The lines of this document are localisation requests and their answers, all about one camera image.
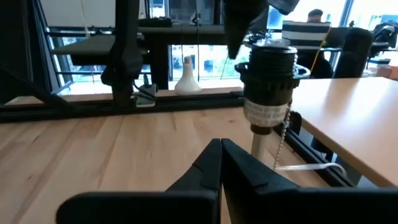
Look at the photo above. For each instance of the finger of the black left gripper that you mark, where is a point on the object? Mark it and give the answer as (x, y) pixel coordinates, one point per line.
(284, 4)
(241, 21)

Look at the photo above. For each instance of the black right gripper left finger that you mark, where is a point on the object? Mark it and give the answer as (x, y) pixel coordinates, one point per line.
(155, 207)

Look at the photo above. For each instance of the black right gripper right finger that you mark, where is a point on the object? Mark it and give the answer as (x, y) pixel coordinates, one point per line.
(295, 207)

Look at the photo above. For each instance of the wooden base table lamp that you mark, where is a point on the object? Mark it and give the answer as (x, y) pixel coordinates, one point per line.
(267, 74)

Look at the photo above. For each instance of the white lightbulb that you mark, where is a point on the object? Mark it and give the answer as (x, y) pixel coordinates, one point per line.
(187, 85)

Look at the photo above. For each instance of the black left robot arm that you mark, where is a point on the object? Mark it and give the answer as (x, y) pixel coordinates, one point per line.
(126, 62)

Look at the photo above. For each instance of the seated person by window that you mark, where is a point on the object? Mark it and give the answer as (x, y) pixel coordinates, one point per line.
(314, 15)

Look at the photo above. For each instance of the black bag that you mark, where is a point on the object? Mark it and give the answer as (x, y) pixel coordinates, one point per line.
(385, 31)

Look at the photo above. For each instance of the dark grey side desk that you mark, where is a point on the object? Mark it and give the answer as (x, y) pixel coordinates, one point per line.
(93, 46)

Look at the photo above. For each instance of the black aluminium table frame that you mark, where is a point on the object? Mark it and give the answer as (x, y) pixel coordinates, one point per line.
(155, 104)

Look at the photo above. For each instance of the white frame bracket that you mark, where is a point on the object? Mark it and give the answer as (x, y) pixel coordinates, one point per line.
(146, 99)

